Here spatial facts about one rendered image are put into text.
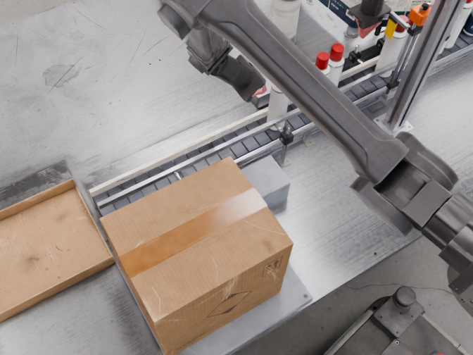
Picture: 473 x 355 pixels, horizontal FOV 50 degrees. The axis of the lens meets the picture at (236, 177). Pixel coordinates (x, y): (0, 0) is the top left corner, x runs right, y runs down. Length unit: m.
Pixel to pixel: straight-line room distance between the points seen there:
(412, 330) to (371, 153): 1.35
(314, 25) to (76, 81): 0.79
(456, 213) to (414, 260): 1.69
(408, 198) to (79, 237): 0.90
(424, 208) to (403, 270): 1.64
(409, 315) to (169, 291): 1.14
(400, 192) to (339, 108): 0.13
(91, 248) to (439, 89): 1.15
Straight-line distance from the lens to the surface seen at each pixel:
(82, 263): 1.31
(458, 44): 1.83
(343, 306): 2.16
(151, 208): 1.01
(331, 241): 1.32
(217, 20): 0.61
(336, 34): 1.73
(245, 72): 1.16
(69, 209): 1.39
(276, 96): 1.31
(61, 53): 1.77
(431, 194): 0.66
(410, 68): 1.41
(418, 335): 1.94
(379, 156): 0.65
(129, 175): 1.31
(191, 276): 0.94
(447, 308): 2.29
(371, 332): 1.90
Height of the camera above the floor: 2.00
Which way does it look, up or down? 57 degrees down
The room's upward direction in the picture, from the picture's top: 3 degrees clockwise
